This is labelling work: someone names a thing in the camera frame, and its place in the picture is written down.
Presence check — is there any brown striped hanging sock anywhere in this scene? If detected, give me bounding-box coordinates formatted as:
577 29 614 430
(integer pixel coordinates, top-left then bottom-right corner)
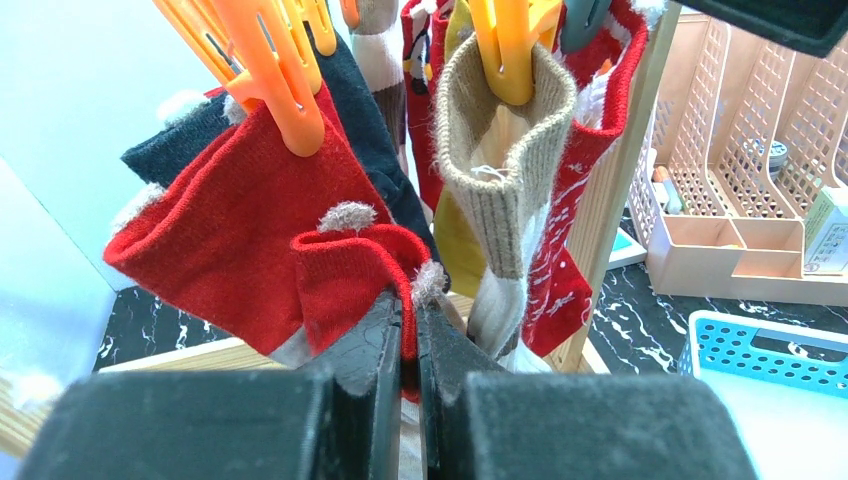
350 0 406 155

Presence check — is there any brown striped sock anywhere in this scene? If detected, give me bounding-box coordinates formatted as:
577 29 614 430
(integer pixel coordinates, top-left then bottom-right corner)
434 35 578 360
350 0 406 155

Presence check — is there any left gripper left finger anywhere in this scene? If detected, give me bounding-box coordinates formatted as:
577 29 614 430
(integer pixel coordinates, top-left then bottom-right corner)
301 291 402 479

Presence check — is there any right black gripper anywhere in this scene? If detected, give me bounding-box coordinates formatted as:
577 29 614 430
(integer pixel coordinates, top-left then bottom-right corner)
677 0 847 58

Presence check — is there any white sock hanger with clips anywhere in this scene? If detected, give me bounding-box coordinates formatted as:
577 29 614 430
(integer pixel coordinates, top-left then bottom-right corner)
150 0 614 159

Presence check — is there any blue folder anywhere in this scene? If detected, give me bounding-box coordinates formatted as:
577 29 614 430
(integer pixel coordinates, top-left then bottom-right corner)
610 227 647 257

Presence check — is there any light blue plastic basket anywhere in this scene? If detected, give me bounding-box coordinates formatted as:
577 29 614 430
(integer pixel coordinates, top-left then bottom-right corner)
678 310 847 479

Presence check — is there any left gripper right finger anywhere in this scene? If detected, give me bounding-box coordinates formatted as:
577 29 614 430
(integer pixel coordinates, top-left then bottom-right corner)
417 298 505 479

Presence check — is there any pink desk file organizer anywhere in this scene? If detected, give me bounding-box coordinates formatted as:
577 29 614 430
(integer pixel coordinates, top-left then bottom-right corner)
628 13 847 306

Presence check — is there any grey round tin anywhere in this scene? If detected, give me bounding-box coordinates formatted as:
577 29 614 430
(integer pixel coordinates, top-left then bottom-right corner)
747 139 789 180

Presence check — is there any wooden clothes rack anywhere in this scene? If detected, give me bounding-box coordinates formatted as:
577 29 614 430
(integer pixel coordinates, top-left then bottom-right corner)
0 0 684 458

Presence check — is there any white small box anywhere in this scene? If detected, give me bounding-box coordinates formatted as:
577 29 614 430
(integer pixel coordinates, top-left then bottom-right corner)
803 187 847 275

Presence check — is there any long red hanging sock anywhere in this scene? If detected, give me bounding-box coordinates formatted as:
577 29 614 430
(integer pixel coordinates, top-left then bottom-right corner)
400 1 453 212

